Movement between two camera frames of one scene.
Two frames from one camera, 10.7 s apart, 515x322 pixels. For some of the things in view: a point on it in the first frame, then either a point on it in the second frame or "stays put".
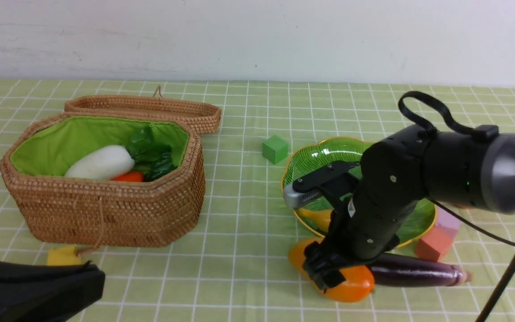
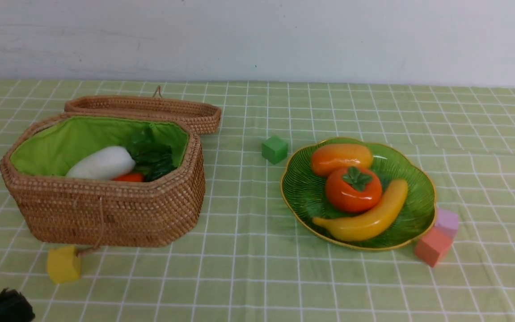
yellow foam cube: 65,255 stays put
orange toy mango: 359,281 → 328,157
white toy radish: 100,163 stays put
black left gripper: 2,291 → 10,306
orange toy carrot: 131,177 stays put
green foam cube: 275,149 stays put
